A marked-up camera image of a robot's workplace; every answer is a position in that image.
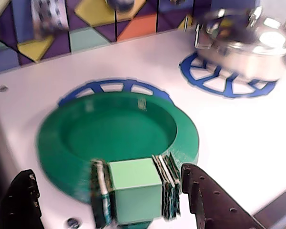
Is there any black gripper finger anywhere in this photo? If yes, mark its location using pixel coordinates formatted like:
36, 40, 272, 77
181, 164, 265, 229
0, 169, 45, 229

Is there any steel skimmer spoon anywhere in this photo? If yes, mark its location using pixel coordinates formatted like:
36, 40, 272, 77
106, 0, 135, 11

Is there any steel slotted spatula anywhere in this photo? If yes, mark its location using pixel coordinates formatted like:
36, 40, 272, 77
30, 0, 69, 33

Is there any steel cooking pot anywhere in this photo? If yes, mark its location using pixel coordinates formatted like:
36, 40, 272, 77
194, 22, 286, 82

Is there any blue burner print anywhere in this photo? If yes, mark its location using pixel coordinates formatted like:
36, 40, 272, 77
58, 77, 174, 108
179, 52, 277, 99

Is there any green plastic plate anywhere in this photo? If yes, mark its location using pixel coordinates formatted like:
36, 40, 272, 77
36, 92, 200, 227

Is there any small counter screw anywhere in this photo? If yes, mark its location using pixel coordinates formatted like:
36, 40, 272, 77
66, 217, 80, 229

